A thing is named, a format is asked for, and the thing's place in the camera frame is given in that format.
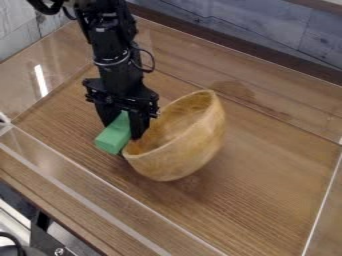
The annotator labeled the green rectangular stick block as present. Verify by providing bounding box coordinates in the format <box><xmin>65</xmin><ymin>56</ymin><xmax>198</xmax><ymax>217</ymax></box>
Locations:
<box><xmin>95</xmin><ymin>111</ymin><xmax>131</xmax><ymax>155</ymax></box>

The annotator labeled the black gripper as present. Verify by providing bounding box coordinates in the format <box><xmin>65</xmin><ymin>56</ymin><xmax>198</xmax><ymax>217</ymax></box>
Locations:
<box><xmin>83</xmin><ymin>61</ymin><xmax>159</xmax><ymax>140</ymax></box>

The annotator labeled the black table leg clamp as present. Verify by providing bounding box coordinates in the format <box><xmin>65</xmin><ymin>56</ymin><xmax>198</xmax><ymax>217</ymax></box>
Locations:
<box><xmin>0</xmin><ymin>213</ymin><xmax>82</xmax><ymax>256</ymax></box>

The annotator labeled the wooden bowl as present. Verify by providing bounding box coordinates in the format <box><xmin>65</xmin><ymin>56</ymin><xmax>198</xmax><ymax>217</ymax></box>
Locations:
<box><xmin>123</xmin><ymin>90</ymin><xmax>226</xmax><ymax>182</ymax></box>

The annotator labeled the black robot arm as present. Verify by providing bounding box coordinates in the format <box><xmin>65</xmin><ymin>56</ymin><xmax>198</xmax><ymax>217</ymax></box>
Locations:
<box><xmin>27</xmin><ymin>0</ymin><xmax>159</xmax><ymax>139</ymax></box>

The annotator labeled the clear acrylic side wall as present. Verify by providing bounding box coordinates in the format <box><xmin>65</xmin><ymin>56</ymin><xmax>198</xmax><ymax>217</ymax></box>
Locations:
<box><xmin>0</xmin><ymin>123</ymin><xmax>227</xmax><ymax>256</ymax></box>

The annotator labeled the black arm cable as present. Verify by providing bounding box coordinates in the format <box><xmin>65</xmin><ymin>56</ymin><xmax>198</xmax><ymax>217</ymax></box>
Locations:
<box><xmin>130</xmin><ymin>47</ymin><xmax>158</xmax><ymax>74</ymax></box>

